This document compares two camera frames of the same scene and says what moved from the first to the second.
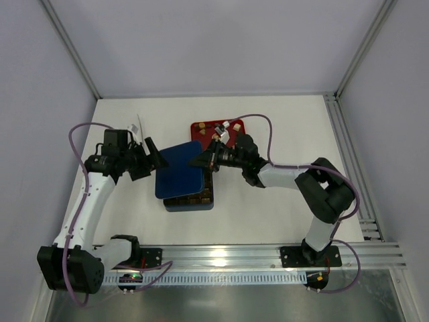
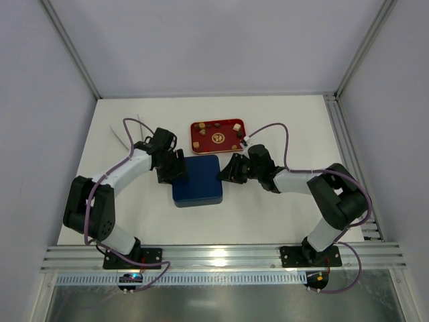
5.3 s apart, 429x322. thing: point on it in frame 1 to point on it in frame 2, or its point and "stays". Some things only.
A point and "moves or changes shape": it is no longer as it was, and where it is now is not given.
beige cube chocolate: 236,127 stays
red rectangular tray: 203,131 stays
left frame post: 72,47 stays
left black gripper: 143,162 to 171,172
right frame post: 385,9 stays
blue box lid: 179,177 moves or changes shape
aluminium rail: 371,256 stays
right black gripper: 213,159 to 235,168
